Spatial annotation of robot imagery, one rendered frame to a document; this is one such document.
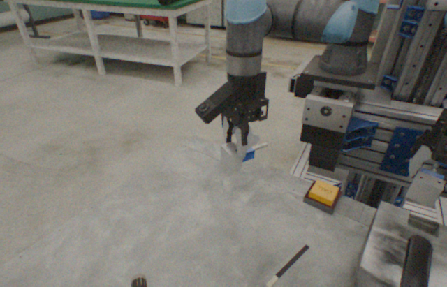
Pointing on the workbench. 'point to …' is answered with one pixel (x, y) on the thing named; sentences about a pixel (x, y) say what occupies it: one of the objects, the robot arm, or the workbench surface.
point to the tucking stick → (287, 266)
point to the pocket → (424, 227)
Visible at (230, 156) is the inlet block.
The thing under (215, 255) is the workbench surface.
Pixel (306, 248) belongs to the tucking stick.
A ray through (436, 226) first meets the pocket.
